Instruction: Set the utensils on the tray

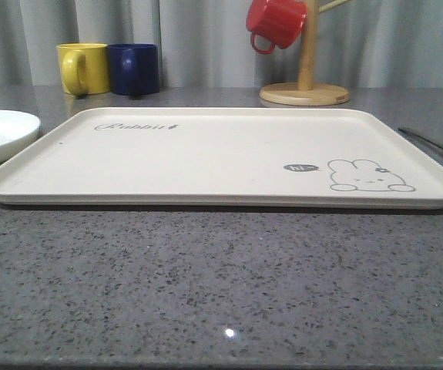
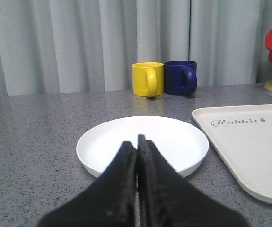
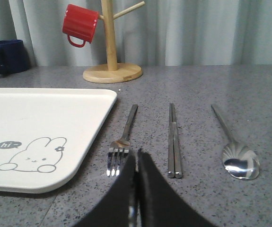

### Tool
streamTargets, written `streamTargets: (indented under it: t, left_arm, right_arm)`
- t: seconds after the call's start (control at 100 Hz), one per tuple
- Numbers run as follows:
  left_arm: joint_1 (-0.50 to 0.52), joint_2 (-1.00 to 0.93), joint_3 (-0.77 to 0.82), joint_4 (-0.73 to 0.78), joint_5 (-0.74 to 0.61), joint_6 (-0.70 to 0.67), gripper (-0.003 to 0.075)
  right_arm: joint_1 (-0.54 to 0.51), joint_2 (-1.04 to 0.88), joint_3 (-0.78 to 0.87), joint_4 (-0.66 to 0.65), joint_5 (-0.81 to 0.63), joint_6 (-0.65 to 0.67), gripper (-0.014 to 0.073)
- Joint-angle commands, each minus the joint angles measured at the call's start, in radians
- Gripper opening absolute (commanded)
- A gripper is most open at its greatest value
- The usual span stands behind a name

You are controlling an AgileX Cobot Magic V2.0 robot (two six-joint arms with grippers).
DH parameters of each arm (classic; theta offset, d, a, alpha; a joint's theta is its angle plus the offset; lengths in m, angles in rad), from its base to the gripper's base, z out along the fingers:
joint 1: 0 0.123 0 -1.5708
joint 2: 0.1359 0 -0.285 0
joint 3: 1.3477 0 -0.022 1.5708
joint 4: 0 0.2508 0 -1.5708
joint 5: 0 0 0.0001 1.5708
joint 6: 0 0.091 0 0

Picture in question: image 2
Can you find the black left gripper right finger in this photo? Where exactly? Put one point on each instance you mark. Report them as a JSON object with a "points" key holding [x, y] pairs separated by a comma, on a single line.
{"points": [[168, 200]]}

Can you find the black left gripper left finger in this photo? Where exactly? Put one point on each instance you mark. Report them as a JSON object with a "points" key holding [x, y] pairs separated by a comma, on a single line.
{"points": [[107, 202]]}

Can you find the white round plate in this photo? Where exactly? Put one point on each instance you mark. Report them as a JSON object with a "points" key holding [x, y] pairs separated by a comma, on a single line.
{"points": [[181, 144]]}

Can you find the cream rabbit tray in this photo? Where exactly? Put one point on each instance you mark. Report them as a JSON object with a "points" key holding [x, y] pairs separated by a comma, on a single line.
{"points": [[242, 136]]}

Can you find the dark blue mug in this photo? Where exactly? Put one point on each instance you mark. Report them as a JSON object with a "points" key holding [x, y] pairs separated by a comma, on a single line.
{"points": [[180, 77]]}

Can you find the yellow mug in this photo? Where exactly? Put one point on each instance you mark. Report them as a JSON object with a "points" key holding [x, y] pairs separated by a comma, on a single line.
{"points": [[148, 79]]}

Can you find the grey curtain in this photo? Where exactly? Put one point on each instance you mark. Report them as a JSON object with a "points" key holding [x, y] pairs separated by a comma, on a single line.
{"points": [[62, 46]]}

